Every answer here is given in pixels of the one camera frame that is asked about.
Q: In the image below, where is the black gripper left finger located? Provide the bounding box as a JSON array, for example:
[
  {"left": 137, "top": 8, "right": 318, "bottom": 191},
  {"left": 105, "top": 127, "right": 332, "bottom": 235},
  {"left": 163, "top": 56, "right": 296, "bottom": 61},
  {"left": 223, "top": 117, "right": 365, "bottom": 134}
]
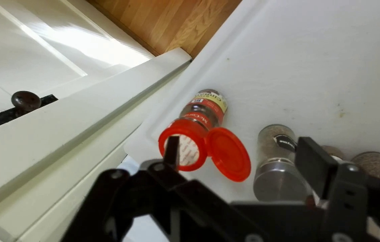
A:
[{"left": 61, "top": 135, "right": 262, "bottom": 242}]

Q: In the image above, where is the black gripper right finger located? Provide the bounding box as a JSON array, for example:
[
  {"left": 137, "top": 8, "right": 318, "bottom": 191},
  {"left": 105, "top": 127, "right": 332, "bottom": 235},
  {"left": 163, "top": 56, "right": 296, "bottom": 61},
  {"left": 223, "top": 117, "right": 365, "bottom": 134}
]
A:
[{"left": 296, "top": 135, "right": 380, "bottom": 242}]

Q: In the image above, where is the red lid spice container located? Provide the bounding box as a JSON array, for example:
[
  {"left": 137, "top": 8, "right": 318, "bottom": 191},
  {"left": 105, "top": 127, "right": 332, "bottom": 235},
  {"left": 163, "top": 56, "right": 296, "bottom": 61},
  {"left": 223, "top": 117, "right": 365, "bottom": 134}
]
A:
[{"left": 157, "top": 87, "right": 253, "bottom": 182}]

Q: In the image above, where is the steel lid pepper jar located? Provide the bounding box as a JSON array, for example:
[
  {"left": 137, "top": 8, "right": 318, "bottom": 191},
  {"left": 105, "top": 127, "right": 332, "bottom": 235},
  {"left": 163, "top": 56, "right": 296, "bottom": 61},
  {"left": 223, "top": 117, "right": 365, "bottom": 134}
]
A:
[{"left": 253, "top": 123, "right": 309, "bottom": 203}]

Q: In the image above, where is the white panel door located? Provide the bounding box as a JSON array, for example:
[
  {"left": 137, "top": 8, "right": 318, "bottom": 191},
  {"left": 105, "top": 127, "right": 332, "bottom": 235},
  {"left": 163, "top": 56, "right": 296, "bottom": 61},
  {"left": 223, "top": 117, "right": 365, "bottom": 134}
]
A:
[{"left": 0, "top": 0, "right": 155, "bottom": 118}]

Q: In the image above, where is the black drawer handle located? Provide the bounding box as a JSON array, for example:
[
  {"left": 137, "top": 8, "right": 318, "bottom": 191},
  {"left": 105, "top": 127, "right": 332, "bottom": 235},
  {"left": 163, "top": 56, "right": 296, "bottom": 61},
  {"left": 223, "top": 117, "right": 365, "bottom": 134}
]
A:
[{"left": 0, "top": 90, "right": 59, "bottom": 135}]

